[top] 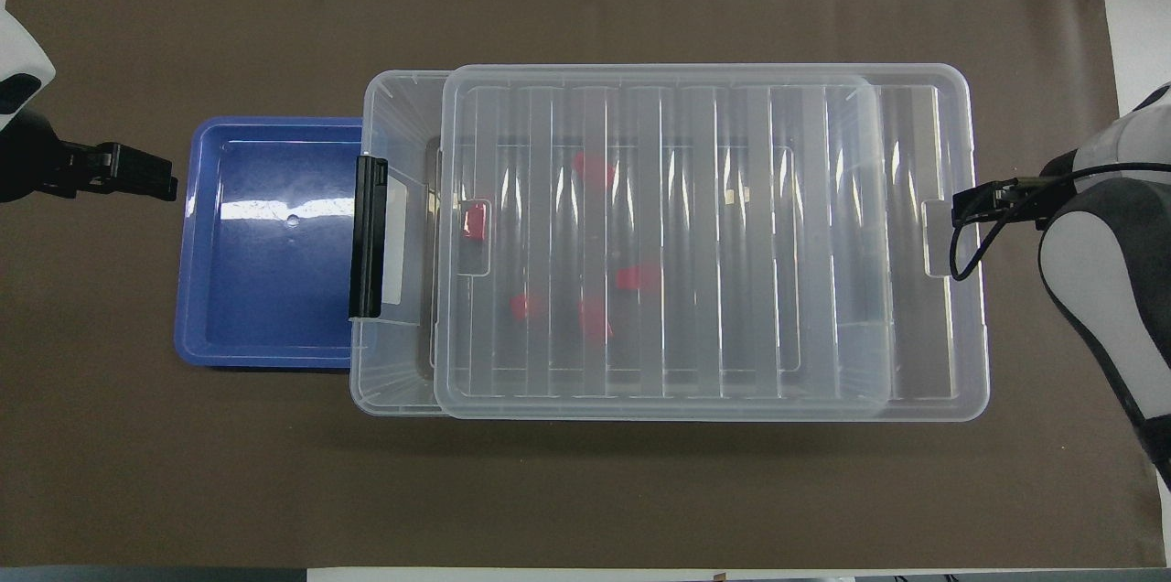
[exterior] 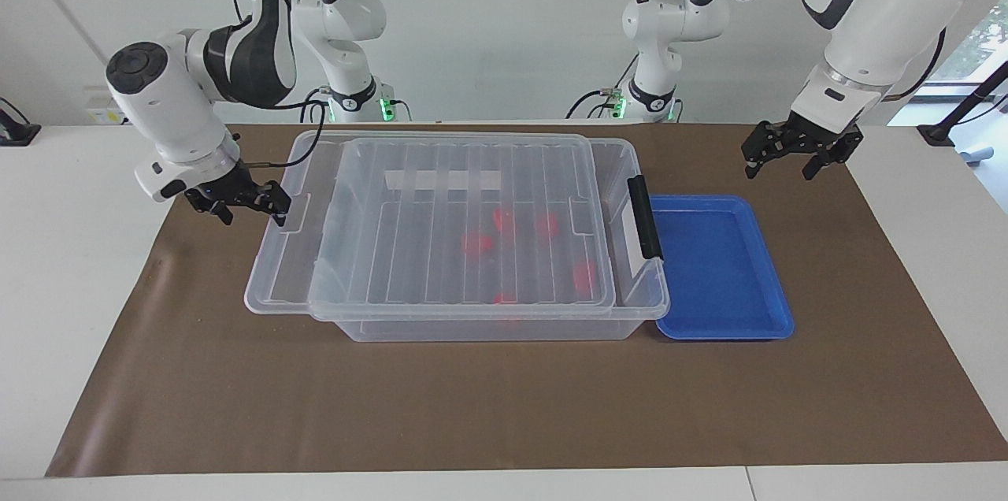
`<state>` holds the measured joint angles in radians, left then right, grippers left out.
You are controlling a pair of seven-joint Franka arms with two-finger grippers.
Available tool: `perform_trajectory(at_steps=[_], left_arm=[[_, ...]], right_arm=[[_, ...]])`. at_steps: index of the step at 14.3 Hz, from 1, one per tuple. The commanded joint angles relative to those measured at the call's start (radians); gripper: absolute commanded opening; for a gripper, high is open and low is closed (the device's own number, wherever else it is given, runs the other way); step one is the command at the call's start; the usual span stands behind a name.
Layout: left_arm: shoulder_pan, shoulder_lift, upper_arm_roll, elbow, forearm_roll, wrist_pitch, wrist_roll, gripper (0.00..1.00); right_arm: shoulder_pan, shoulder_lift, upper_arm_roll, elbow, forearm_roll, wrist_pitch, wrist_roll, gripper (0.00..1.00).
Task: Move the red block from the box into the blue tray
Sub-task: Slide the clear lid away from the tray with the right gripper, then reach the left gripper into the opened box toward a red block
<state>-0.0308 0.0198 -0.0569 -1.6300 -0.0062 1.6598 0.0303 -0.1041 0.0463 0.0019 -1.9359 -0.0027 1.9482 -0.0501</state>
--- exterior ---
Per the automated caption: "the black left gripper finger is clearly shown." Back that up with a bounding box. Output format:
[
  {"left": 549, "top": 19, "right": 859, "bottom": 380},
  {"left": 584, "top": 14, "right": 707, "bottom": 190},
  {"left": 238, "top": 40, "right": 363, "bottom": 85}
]
[
  {"left": 742, "top": 121, "right": 780, "bottom": 180},
  {"left": 802, "top": 151, "right": 837, "bottom": 181}
]

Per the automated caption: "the clear ribbed plastic lid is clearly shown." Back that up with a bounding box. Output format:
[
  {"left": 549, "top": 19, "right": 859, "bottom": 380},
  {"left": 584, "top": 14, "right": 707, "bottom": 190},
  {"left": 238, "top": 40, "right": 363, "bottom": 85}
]
[{"left": 243, "top": 131, "right": 617, "bottom": 323}]

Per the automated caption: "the blue plastic tray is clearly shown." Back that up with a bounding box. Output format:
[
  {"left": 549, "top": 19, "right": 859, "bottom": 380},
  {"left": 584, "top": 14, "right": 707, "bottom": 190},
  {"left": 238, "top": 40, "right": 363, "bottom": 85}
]
[{"left": 647, "top": 195, "right": 795, "bottom": 341}]

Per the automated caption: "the clear plastic storage box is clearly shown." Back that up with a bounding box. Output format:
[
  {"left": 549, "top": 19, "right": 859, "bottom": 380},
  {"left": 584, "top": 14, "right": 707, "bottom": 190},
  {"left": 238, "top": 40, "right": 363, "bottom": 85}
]
[{"left": 309, "top": 136, "right": 671, "bottom": 343}]

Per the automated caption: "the black table clamp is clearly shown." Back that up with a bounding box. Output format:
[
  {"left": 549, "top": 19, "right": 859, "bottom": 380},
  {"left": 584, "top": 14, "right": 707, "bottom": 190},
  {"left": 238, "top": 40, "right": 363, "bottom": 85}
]
[{"left": 0, "top": 97, "right": 42, "bottom": 147}]

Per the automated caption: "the brown paper table mat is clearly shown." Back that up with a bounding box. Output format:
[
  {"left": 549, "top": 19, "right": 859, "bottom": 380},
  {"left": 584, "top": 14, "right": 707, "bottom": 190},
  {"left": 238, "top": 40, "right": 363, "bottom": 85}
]
[{"left": 45, "top": 121, "right": 1008, "bottom": 478}]

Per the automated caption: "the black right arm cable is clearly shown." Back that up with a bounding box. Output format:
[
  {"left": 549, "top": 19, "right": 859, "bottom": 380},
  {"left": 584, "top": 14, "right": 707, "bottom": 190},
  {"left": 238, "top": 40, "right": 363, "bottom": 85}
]
[{"left": 233, "top": 98, "right": 328, "bottom": 169}]

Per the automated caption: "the black base cable bundle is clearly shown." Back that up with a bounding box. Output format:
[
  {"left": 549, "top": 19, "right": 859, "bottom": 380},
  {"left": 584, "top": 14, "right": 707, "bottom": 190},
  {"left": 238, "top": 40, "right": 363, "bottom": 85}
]
[
  {"left": 299, "top": 86, "right": 332, "bottom": 124},
  {"left": 565, "top": 54, "right": 632, "bottom": 121}
]

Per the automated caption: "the black box latch handle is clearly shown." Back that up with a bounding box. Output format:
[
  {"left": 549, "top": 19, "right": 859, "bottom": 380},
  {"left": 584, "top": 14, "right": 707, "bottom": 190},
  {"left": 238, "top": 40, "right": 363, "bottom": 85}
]
[{"left": 627, "top": 175, "right": 665, "bottom": 262}]

